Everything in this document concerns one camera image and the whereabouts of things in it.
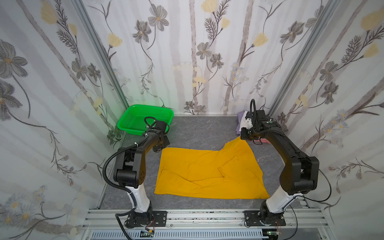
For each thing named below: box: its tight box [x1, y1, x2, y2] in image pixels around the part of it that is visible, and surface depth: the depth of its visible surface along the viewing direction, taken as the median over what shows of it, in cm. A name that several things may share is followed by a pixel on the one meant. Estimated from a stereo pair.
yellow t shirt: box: [155, 136, 271, 200], surface depth 92 cm
